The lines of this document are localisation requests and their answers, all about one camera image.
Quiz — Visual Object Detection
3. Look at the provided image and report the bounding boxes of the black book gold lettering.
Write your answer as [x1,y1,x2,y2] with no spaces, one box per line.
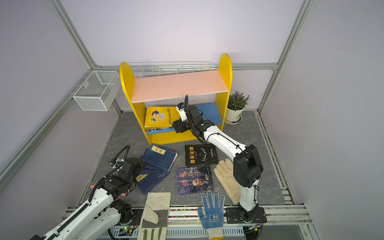
[185,144,219,167]

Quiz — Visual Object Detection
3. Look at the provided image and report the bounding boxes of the purple portrait book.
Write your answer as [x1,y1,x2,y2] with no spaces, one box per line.
[146,127,175,135]
[176,166,214,196]

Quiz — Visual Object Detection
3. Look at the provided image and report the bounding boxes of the blue thread-bound book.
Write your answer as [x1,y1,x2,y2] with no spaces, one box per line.
[136,172,170,195]
[142,144,178,172]

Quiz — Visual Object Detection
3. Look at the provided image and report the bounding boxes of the purple portrait book front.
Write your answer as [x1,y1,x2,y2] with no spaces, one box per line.
[176,166,214,196]

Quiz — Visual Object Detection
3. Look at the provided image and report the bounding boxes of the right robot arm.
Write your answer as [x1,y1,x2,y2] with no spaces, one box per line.
[172,96,264,221]

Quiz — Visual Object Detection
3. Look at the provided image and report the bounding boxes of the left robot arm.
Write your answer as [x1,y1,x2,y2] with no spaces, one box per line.
[32,145,145,240]

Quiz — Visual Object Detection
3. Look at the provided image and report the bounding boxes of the yellow bookshelf pink blue shelves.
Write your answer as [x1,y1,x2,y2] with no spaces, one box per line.
[120,54,233,145]

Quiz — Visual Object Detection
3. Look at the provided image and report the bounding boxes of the potted green plant white pot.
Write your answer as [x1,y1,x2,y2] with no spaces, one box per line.
[225,91,250,125]

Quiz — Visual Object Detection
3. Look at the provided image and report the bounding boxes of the grey green canvas glove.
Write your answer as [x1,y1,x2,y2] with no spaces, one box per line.
[138,192,172,240]

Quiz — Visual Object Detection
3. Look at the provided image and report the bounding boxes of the beige leather work glove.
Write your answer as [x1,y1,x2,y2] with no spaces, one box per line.
[214,159,241,205]

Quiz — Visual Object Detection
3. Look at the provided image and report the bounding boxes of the blue dotted knit glove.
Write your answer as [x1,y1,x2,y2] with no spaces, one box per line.
[197,190,225,240]

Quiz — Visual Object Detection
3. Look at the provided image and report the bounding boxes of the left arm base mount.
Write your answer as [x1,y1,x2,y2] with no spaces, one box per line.
[108,209,143,240]

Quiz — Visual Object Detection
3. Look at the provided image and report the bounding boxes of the white wire rack behind shelf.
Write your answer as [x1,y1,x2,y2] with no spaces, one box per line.
[130,63,219,78]

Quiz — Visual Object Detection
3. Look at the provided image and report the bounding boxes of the white wire mesh basket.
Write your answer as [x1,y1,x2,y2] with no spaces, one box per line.
[73,70,121,112]

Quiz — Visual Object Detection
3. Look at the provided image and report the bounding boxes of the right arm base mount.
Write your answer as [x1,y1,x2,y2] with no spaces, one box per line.
[224,205,267,224]

